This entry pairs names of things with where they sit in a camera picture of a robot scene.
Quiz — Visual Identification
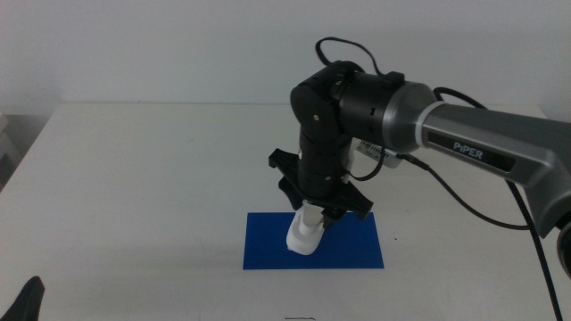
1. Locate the white strapped sandal shoe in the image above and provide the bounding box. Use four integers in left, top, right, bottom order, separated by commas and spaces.
285, 200, 327, 257

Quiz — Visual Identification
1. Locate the thin black camera cable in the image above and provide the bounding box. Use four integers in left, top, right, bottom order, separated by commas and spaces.
343, 145, 532, 232

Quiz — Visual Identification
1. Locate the blue rectangular mat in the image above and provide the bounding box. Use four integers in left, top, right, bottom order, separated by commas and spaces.
242, 211, 385, 271

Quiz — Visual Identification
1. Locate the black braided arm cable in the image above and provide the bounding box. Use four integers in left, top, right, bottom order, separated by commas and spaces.
315, 37, 565, 321

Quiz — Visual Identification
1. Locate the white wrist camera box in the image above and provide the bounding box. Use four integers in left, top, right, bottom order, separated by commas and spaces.
349, 137, 405, 170

